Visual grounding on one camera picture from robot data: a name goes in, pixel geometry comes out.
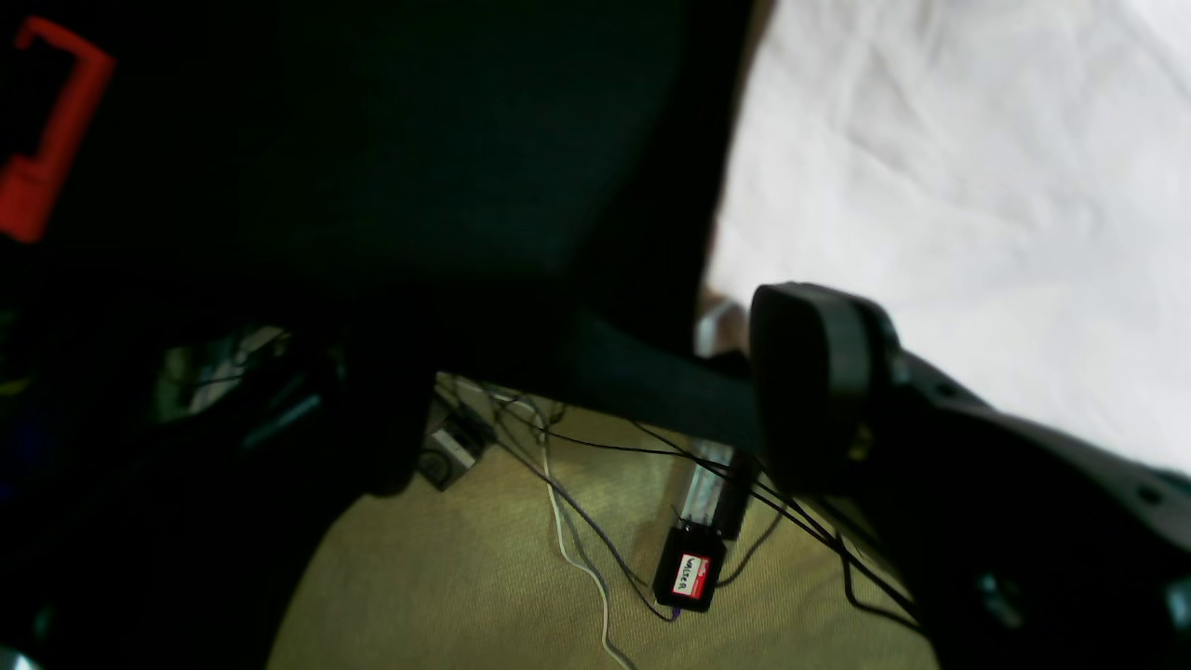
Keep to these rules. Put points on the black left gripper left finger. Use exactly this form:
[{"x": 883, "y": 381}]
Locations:
[{"x": 130, "y": 544}]

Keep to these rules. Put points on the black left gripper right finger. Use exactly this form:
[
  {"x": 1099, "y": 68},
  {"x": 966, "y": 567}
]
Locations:
[{"x": 1022, "y": 547}]

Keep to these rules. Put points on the pink T-shirt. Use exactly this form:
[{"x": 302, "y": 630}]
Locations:
[{"x": 1010, "y": 180}]

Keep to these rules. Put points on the grey power adapter box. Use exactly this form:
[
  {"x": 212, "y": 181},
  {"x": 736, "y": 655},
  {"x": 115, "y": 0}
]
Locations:
[{"x": 455, "y": 440}]

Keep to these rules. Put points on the aluminium table leg profile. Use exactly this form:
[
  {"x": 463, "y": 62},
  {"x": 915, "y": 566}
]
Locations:
[{"x": 718, "y": 492}]

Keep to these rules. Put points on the black table cloth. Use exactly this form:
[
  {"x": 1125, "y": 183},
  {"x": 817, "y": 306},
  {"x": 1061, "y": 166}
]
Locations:
[{"x": 520, "y": 191}]

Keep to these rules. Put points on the black box with name label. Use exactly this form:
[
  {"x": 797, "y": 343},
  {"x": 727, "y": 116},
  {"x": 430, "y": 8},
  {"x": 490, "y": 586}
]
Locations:
[{"x": 689, "y": 568}]

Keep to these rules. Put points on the red black clamp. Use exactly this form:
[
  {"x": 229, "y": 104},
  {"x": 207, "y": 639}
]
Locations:
[{"x": 51, "y": 130}]

